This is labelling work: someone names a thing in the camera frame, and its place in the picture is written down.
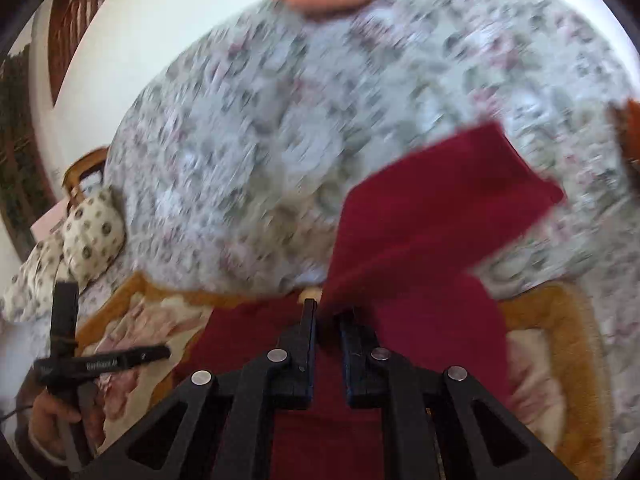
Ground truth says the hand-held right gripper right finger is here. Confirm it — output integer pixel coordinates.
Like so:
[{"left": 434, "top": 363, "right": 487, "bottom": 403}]
[{"left": 340, "top": 310, "right": 576, "bottom": 480}]

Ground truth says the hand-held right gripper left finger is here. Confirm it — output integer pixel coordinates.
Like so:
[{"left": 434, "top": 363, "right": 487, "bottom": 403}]
[{"left": 75, "top": 299, "right": 318, "bottom": 480}]

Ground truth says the dark patterned wall hanging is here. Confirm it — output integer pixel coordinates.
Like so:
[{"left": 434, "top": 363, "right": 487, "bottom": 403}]
[{"left": 0, "top": 42, "right": 56, "bottom": 261}]

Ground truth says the pale pink box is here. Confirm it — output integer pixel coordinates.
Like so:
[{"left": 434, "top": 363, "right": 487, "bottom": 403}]
[{"left": 30, "top": 202, "right": 68, "bottom": 236}]

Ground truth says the wooden chair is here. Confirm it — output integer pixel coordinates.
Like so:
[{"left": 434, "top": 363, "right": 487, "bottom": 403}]
[{"left": 61, "top": 146, "right": 110, "bottom": 211}]

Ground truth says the orange-bordered plush floral blanket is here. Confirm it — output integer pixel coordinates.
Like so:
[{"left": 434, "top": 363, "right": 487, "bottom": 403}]
[{"left": 75, "top": 272, "right": 613, "bottom": 480}]

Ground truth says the person's left forearm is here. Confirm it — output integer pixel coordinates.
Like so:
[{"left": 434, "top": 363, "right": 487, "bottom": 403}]
[{"left": 15, "top": 425, "right": 71, "bottom": 480}]

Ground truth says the floral bedspread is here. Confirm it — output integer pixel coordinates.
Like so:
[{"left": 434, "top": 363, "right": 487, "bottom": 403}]
[{"left": 80, "top": 0, "right": 640, "bottom": 461}]

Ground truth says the dark red knit garment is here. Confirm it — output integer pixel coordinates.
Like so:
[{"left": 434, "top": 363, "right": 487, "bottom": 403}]
[{"left": 172, "top": 122, "right": 566, "bottom": 480}]

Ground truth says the rust orange cushion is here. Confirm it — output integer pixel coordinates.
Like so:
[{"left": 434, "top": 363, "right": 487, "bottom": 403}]
[{"left": 607, "top": 100, "right": 640, "bottom": 181}]

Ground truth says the person's left hand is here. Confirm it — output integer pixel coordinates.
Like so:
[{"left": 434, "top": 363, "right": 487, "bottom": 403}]
[{"left": 29, "top": 382, "right": 108, "bottom": 461}]

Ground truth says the brown wooden slatted panel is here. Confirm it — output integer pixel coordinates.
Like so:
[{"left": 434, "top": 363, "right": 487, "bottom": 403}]
[{"left": 48, "top": 0, "right": 128, "bottom": 108}]

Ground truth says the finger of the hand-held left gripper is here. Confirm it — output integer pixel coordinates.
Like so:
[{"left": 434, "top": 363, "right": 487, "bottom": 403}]
[{"left": 119, "top": 345, "right": 172, "bottom": 372}]

